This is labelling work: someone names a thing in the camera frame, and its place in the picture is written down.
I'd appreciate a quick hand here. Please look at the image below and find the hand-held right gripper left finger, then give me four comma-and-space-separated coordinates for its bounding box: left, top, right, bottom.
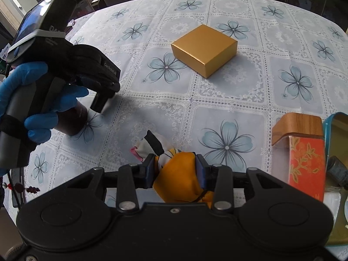
64, 154, 156, 212

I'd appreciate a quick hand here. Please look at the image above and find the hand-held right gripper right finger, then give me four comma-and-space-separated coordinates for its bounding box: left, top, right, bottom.
195, 154, 286, 214

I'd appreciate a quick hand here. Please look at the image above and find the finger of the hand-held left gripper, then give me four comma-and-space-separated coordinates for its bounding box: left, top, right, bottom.
91, 90, 116, 112

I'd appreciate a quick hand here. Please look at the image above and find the orange patterned scarf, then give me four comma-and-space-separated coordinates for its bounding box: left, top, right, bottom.
131, 130, 215, 204

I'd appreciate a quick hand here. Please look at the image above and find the white tissue packet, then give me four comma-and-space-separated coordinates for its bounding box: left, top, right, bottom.
323, 190, 343, 218

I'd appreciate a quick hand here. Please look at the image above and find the black makeup puff with handle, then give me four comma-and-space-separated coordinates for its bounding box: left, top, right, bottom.
326, 155, 348, 188

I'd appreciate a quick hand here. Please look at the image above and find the teal metal tin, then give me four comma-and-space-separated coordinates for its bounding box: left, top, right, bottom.
322, 112, 348, 248

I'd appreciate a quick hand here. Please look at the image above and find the person's left hand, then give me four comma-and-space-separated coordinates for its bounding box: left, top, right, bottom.
0, 61, 90, 144

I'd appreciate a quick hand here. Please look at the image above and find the black cup with metal base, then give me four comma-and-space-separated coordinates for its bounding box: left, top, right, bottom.
56, 98, 89, 137

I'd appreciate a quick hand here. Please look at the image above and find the floral lace tablecloth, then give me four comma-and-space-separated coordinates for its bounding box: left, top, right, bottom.
23, 0, 348, 204

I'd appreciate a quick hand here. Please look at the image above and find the clear box with brown lid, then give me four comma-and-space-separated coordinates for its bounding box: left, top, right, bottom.
272, 112, 327, 203

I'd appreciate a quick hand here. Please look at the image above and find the gold cardboard box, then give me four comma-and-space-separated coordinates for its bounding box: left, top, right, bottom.
170, 24, 238, 79

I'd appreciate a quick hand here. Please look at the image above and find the red bead charm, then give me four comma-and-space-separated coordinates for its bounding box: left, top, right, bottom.
3, 183, 41, 195

